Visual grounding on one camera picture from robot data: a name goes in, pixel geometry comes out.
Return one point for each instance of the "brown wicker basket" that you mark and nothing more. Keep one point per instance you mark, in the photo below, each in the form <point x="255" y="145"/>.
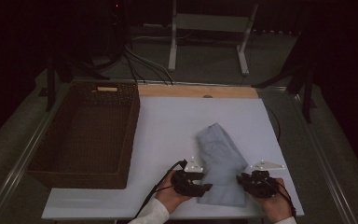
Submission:
<point x="84" y="130"/>

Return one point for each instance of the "black tripod stand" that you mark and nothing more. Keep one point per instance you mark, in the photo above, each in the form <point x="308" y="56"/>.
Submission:
<point x="307" y="93"/>
<point x="50" y="84"/>

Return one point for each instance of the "metal table frame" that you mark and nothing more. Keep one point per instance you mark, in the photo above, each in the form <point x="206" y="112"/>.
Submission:
<point x="21" y="161"/>

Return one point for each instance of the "person's left hand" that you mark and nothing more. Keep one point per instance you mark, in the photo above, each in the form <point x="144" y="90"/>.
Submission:
<point x="169" y="200"/>

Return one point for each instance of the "person's right hand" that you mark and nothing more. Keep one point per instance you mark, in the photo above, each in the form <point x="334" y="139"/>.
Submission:
<point x="278" y="207"/>

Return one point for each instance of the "light blue tank top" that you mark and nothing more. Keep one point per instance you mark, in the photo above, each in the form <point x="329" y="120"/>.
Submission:
<point x="222" y="165"/>

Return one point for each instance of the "white table board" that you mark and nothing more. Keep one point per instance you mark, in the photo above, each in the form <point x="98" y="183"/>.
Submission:
<point x="167" y="124"/>

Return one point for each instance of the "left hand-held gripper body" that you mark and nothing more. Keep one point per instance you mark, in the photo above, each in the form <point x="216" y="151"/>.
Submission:
<point x="181" y="185"/>

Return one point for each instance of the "white metal stand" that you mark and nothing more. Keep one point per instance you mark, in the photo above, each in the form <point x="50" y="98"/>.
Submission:
<point x="211" y="22"/>

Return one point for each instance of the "black equipment stand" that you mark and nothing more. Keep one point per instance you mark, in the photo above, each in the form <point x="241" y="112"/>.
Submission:
<point x="118" y="28"/>

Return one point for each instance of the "wooden board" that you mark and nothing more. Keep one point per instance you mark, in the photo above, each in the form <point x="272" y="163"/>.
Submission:
<point x="174" y="91"/>

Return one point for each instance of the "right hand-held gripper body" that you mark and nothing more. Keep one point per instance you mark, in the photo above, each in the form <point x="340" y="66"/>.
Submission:
<point x="261" y="186"/>

